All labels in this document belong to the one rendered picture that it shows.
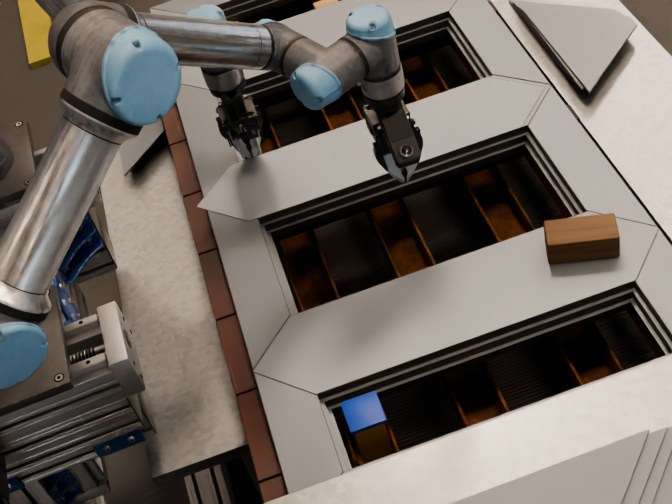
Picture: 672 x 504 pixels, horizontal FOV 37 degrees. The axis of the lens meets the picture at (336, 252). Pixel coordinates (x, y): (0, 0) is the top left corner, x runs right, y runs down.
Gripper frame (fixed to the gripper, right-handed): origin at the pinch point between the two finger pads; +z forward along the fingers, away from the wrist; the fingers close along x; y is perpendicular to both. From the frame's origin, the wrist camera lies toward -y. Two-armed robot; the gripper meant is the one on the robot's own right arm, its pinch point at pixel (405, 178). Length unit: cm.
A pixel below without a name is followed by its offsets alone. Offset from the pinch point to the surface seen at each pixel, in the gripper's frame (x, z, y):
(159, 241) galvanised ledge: 50, 24, 34
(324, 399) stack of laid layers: 28.1, 7.3, -34.8
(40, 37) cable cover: 87, 91, 248
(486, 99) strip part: -24.1, 6.4, 20.1
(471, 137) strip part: -17.0, 6.2, 10.9
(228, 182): 31.1, 5.7, 22.8
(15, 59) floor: 99, 93, 242
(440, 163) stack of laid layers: -9.3, 7.9, 8.8
